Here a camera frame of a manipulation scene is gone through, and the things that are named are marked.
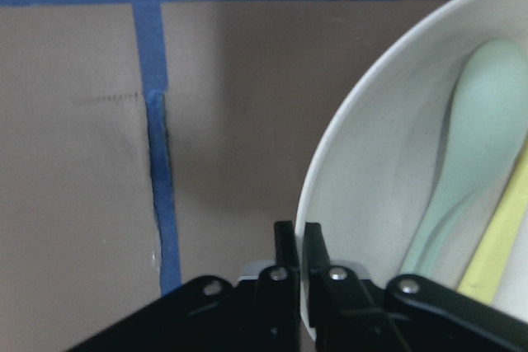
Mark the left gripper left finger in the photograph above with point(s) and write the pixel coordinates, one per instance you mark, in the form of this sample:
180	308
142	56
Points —
286	252

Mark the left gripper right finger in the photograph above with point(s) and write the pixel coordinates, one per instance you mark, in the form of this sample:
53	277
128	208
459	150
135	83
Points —
315	253

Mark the white round plate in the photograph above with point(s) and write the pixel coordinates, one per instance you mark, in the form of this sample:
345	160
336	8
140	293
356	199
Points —
374	171

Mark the yellow plastic fork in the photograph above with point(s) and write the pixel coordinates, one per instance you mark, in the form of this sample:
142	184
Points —
486	267

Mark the pale green spoon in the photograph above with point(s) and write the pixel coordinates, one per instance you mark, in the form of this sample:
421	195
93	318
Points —
487	128

